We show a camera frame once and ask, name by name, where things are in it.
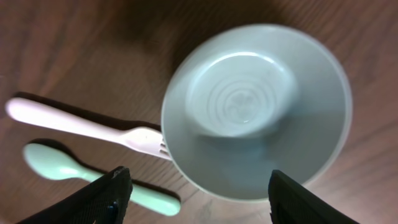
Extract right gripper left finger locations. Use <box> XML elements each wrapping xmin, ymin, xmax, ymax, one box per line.
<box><xmin>19</xmin><ymin>166</ymin><xmax>133</xmax><ymax>224</ymax></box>

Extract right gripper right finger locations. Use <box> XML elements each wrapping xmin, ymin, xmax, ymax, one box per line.
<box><xmin>268</xmin><ymin>170</ymin><xmax>358</xmax><ymax>224</ymax></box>

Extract mint green plastic spoon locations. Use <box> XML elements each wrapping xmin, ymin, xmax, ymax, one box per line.
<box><xmin>23</xmin><ymin>144</ymin><xmax>181</xmax><ymax>217</ymax></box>

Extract grey plastic bowl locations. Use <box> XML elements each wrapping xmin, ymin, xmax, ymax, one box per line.
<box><xmin>161</xmin><ymin>24</ymin><xmax>353</xmax><ymax>202</ymax></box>

